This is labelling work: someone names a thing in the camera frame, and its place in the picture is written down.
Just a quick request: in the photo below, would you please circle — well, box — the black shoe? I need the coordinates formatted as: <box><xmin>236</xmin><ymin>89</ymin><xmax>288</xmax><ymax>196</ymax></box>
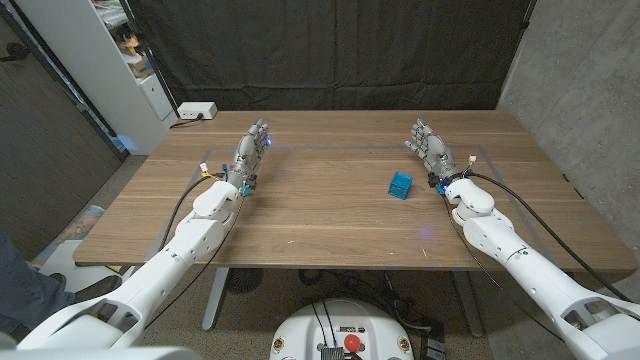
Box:
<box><xmin>47</xmin><ymin>272</ymin><xmax>124</xmax><ymax>304</ymax></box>

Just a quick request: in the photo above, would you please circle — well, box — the white power strip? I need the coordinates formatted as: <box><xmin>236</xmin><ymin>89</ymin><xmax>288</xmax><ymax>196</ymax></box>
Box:
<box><xmin>177</xmin><ymin>101</ymin><xmax>219</xmax><ymax>121</ymax></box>

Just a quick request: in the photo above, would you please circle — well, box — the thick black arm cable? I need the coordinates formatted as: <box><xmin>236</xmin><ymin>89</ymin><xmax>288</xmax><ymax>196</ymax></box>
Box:
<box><xmin>158</xmin><ymin>172</ymin><xmax>227</xmax><ymax>251</ymax></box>
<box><xmin>464</xmin><ymin>171</ymin><xmax>632</xmax><ymax>304</ymax></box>

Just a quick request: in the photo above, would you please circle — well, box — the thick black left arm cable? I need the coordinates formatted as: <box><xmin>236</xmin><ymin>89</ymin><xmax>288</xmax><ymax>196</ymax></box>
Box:
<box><xmin>158</xmin><ymin>172</ymin><xmax>227</xmax><ymax>251</ymax></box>

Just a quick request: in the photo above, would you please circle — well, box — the colourful floor mat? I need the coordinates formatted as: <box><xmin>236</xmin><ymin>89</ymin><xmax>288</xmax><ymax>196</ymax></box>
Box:
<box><xmin>32</xmin><ymin>204</ymin><xmax>106</xmax><ymax>266</ymax></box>

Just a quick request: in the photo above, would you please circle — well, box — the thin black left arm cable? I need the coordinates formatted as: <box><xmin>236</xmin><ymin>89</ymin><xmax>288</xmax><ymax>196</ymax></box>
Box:
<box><xmin>144</xmin><ymin>195</ymin><xmax>246</xmax><ymax>330</ymax></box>

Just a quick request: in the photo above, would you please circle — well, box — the black backdrop curtain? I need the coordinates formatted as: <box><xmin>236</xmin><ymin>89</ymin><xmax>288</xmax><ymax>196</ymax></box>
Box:
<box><xmin>127</xmin><ymin>0</ymin><xmax>536</xmax><ymax>112</ymax></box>

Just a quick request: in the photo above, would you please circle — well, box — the black door handle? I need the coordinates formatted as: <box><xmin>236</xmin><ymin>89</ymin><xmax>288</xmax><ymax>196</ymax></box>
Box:
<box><xmin>0</xmin><ymin>42</ymin><xmax>31</xmax><ymax>64</ymax></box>

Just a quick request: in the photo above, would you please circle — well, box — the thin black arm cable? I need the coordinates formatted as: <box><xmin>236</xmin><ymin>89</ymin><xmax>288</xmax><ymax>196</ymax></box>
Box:
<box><xmin>144</xmin><ymin>195</ymin><xmax>246</xmax><ymax>330</ymax></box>
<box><xmin>441</xmin><ymin>193</ymin><xmax>566</xmax><ymax>342</ymax></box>

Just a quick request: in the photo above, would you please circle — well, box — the blue cube block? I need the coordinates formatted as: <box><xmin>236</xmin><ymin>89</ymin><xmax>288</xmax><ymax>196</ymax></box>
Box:
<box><xmin>387</xmin><ymin>171</ymin><xmax>414</xmax><ymax>201</ymax></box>

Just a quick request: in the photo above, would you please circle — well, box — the person leg in blue jeans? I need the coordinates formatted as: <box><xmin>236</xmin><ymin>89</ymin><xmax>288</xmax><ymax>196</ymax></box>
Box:
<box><xmin>0</xmin><ymin>227</ymin><xmax>76</xmax><ymax>344</ymax></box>

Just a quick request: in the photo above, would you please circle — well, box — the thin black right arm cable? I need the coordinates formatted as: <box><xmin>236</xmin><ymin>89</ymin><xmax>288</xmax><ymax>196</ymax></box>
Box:
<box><xmin>441</xmin><ymin>193</ymin><xmax>566</xmax><ymax>342</ymax></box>

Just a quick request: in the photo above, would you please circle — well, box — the grey table leg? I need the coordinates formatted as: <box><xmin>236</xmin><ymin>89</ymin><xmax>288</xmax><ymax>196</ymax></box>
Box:
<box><xmin>449</xmin><ymin>271</ymin><xmax>485</xmax><ymax>339</ymax></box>
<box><xmin>201</xmin><ymin>267</ymin><xmax>231</xmax><ymax>332</ymax></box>

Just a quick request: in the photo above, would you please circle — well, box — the black floor cable bundle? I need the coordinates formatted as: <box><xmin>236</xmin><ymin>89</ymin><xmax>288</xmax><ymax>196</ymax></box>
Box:
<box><xmin>298</xmin><ymin>269</ymin><xmax>446</xmax><ymax>341</ymax></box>

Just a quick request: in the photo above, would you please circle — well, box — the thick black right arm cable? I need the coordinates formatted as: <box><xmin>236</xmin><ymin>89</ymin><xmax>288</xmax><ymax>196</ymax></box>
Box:
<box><xmin>464</xmin><ymin>171</ymin><xmax>632</xmax><ymax>304</ymax></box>

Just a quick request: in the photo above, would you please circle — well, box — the black round fan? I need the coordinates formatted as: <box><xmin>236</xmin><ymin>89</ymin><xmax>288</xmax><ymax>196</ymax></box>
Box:
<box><xmin>225</xmin><ymin>268</ymin><xmax>265</xmax><ymax>295</ymax></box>

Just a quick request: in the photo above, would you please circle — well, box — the backdrop stand pole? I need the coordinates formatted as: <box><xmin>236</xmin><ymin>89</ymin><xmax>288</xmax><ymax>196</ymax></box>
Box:
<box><xmin>520</xmin><ymin>0</ymin><xmax>539</xmax><ymax>32</ymax></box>
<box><xmin>118</xmin><ymin>0</ymin><xmax>181</xmax><ymax>119</ymax></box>

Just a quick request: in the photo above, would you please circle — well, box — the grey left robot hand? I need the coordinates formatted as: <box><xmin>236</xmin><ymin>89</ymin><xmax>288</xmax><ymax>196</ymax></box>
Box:
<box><xmin>227</xmin><ymin>118</ymin><xmax>273</xmax><ymax>197</ymax></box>

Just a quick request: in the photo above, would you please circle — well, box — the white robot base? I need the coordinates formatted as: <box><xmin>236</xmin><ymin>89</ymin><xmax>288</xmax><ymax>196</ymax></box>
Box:
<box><xmin>269</xmin><ymin>298</ymin><xmax>415</xmax><ymax>360</ymax></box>

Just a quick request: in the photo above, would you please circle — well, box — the black power strip cord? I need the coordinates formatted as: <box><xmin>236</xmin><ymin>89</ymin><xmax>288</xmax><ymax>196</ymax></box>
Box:
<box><xmin>168</xmin><ymin>113</ymin><xmax>205</xmax><ymax>130</ymax></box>

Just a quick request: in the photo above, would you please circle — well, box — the white shelf cabinet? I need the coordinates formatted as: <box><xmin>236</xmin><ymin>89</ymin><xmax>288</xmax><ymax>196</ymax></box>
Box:
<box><xmin>17</xmin><ymin>0</ymin><xmax>179</xmax><ymax>156</ymax></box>

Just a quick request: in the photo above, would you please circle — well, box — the yellow toy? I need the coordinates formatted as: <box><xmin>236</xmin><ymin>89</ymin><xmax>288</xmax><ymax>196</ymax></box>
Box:
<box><xmin>118</xmin><ymin>33</ymin><xmax>141</xmax><ymax>56</ymax></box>

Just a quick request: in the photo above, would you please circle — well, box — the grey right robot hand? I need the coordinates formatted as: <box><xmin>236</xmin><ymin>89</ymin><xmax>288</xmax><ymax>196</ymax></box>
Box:
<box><xmin>403</xmin><ymin>118</ymin><xmax>464</xmax><ymax>189</ymax></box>

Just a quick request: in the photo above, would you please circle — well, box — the grey tape rectangle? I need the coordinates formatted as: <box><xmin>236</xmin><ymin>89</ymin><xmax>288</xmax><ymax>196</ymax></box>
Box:
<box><xmin>144</xmin><ymin>144</ymin><xmax>556</xmax><ymax>264</ymax></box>

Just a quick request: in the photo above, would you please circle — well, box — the cardboard box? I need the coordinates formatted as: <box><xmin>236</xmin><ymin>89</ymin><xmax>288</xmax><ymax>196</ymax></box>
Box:
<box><xmin>130</xmin><ymin>53</ymin><xmax>155</xmax><ymax>80</ymax></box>

